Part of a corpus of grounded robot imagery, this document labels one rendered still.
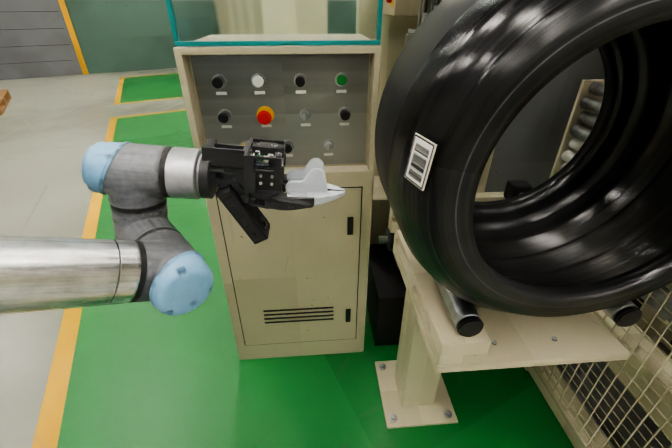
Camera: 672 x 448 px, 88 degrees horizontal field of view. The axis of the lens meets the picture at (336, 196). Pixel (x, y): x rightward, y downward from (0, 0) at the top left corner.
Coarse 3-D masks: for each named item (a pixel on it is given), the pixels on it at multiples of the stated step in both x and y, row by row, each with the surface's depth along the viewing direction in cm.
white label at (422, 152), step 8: (416, 136) 42; (416, 144) 42; (424, 144) 41; (432, 144) 40; (416, 152) 42; (424, 152) 41; (432, 152) 40; (408, 160) 44; (416, 160) 43; (424, 160) 41; (432, 160) 40; (408, 168) 44; (416, 168) 43; (424, 168) 41; (408, 176) 44; (416, 176) 43; (424, 176) 41; (416, 184) 43; (424, 184) 42
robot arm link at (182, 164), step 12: (168, 156) 48; (180, 156) 48; (192, 156) 48; (168, 168) 47; (180, 168) 47; (192, 168) 48; (168, 180) 47; (180, 180) 48; (192, 180) 48; (168, 192) 49; (180, 192) 49; (192, 192) 49
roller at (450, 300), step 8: (440, 288) 65; (448, 296) 62; (456, 296) 61; (448, 304) 61; (456, 304) 60; (464, 304) 59; (472, 304) 60; (448, 312) 62; (456, 312) 59; (464, 312) 58; (472, 312) 58; (456, 320) 58; (464, 320) 57; (472, 320) 57; (480, 320) 57; (456, 328) 58; (464, 328) 57; (472, 328) 57; (480, 328) 58; (464, 336) 58; (472, 336) 58
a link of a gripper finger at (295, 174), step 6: (312, 162) 54; (318, 162) 54; (306, 168) 54; (288, 174) 54; (294, 174) 54; (300, 174) 55; (306, 174) 55; (288, 180) 55; (330, 186) 55; (336, 186) 56
